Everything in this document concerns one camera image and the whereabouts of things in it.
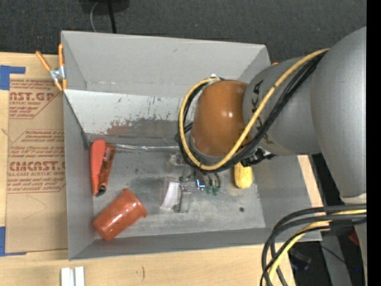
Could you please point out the brown cardboard board red print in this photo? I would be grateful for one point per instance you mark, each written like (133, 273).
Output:
(35, 207)

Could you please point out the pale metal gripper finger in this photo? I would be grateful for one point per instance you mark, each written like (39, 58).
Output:
(185, 200)
(171, 195)

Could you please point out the orange plastic cup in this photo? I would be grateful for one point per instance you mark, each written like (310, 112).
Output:
(119, 216)

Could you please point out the grey metal bin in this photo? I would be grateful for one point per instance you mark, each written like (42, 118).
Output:
(166, 67)

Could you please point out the orange-red plastic tool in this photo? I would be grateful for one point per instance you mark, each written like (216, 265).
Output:
(98, 165)

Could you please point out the yellow corn cob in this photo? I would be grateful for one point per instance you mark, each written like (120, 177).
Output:
(243, 176)

